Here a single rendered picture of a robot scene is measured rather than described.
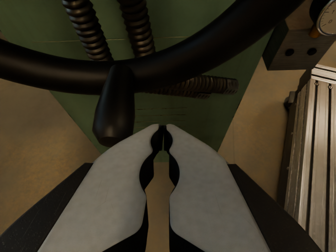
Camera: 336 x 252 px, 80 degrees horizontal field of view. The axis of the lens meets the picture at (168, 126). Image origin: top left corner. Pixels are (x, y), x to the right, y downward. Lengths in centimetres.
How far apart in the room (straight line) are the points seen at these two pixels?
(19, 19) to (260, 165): 86
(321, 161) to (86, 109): 67
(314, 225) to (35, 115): 116
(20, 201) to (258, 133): 101
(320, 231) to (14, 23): 77
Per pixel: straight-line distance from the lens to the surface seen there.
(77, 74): 17
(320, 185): 71
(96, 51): 23
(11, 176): 107
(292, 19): 38
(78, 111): 57
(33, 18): 40
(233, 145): 92
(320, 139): 78
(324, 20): 34
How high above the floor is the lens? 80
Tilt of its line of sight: 60 degrees down
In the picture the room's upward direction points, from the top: 4 degrees counter-clockwise
